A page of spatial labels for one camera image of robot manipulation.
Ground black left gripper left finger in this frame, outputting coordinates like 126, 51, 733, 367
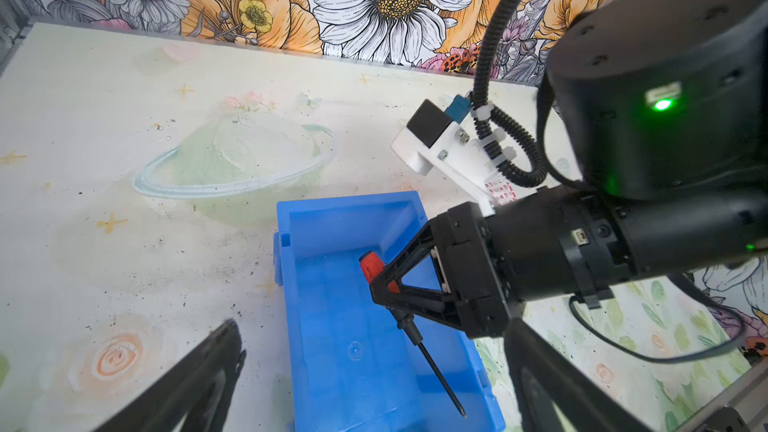
97, 319, 247, 431

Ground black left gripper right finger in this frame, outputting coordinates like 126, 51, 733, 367
504, 318, 648, 431

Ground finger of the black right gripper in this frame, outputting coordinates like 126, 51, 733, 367
371, 287, 464, 330
367, 222, 435, 294

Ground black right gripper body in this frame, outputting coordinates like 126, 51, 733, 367
429, 202, 520, 339

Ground red handled black screwdriver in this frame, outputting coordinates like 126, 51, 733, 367
359, 251, 467, 418

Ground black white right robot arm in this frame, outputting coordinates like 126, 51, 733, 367
369, 0, 767, 338

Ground blue plastic bin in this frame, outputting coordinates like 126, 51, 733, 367
274, 191, 505, 431

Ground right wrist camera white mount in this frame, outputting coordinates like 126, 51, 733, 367
391, 95, 517, 217

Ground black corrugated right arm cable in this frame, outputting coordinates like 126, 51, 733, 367
470, 0, 565, 188

